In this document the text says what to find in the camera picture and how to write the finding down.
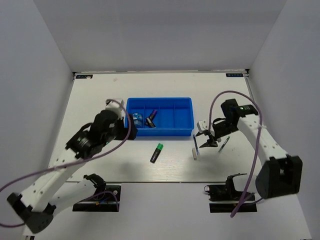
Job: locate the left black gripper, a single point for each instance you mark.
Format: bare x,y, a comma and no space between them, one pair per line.
124,130

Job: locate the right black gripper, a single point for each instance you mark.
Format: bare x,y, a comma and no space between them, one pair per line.
210,143

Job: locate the blue white tape roll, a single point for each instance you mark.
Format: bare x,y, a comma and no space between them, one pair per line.
138,120

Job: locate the yellow cap black highlighter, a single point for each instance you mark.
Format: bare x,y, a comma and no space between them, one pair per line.
149,123

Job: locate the green cap black highlighter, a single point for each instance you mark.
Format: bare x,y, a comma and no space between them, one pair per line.
156,153

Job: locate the purple cap black highlighter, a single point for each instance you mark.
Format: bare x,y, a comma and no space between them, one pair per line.
153,114

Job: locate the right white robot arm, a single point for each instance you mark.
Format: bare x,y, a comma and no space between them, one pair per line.
280,173

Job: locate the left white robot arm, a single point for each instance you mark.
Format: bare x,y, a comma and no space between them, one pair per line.
39,203

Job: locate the blue pen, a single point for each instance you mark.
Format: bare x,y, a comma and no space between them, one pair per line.
196,146

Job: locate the green white pen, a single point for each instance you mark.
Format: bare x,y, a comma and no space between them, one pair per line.
224,144

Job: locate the white eraser stick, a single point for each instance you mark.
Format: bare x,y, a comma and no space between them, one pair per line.
194,153

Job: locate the blue divided plastic tray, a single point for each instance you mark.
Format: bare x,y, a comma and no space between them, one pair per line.
174,116

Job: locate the right corner label sticker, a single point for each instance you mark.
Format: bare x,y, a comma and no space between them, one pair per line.
234,75

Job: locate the corner label sticker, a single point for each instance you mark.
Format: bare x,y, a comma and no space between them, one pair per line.
84,76
234,75

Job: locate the left corner label sticker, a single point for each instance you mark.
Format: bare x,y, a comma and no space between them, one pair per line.
84,76

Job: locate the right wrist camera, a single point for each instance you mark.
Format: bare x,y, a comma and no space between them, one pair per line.
204,128

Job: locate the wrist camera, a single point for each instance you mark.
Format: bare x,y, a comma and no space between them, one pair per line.
204,128
116,106

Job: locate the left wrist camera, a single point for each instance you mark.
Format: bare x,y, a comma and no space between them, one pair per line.
116,106

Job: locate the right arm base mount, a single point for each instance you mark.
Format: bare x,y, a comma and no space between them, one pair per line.
223,198

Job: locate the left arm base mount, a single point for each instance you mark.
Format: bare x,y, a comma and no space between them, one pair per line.
108,202

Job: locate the aluminium table rail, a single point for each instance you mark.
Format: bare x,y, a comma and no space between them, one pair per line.
260,120

